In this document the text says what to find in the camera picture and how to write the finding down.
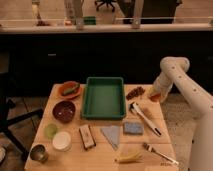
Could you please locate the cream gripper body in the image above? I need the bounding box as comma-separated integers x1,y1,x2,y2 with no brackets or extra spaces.
147,86,168,103

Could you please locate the orange red apple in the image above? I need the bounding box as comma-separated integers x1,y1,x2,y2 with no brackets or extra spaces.
150,94,161,102

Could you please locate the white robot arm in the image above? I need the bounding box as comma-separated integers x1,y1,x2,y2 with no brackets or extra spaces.
148,57,213,171

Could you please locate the dark purple bowl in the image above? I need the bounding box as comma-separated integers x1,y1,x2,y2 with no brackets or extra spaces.
52,101,76,123

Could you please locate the blue sponge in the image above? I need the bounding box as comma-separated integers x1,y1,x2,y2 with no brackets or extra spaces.
123,122,143,135

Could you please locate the green plastic tray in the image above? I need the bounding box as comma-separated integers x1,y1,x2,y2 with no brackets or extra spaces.
81,77,126,120

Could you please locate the silver fork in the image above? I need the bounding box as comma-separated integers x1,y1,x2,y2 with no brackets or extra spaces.
142,143,179,166

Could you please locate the grey blue folded cloth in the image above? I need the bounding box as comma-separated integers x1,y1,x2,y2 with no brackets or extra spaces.
101,125,120,150

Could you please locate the yellow banana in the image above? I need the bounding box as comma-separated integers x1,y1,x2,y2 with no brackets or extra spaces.
115,153,142,163

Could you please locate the green cucumber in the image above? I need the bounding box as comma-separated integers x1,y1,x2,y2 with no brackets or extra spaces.
62,84,80,96

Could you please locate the dark chocolate bar box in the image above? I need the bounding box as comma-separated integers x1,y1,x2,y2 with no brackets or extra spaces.
79,125,96,150

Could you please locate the orange plate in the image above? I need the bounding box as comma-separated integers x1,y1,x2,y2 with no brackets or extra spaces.
58,81,81,99

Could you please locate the green box on shelf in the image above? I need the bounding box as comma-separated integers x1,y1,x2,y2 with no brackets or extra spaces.
84,16,96,25

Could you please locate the white round lid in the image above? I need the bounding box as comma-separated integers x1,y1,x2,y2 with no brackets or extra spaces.
52,131,71,151

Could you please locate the metal cup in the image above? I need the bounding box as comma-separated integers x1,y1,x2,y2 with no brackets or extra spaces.
30,144,49,163

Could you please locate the black office chair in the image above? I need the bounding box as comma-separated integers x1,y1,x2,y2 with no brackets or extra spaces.
0,71,44,163

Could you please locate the white black handled tool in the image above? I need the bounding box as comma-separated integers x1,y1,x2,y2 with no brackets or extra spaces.
129,102,162,136

